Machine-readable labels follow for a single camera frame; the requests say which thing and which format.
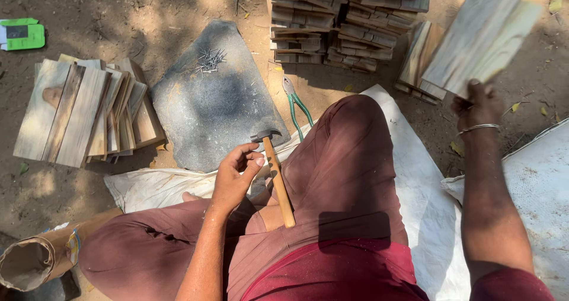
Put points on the white woven sack mat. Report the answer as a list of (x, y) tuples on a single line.
[(426, 194)]

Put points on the green cardboard packet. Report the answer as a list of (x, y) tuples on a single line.
[(22, 34)]

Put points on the tall stack of wooden slats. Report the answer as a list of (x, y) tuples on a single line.
[(342, 20)]

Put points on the flat grey stone slab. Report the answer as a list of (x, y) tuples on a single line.
[(213, 101)]

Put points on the person's right fingers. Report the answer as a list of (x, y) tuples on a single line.
[(469, 97)]

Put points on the rolled brown cardboard tube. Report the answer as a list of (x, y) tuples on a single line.
[(40, 256)]

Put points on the small stack of wooden planks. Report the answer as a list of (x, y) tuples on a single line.
[(418, 61)]

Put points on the red shirt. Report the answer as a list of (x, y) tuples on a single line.
[(355, 274)]

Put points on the white woven sack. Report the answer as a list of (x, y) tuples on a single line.
[(533, 194)]

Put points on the person's left hand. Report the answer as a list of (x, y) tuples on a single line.
[(231, 181)]

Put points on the pile of assembled wooden boards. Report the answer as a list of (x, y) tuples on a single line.
[(84, 109)]

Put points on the brown trousers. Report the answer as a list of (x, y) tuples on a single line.
[(311, 194)]

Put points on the pale wooden board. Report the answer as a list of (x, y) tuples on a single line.
[(482, 38)]

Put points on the silver wrist bangle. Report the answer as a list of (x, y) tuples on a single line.
[(478, 127)]

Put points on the heap of small nails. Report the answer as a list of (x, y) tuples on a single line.
[(210, 61)]

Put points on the person's right hand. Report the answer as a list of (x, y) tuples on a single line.
[(478, 107)]

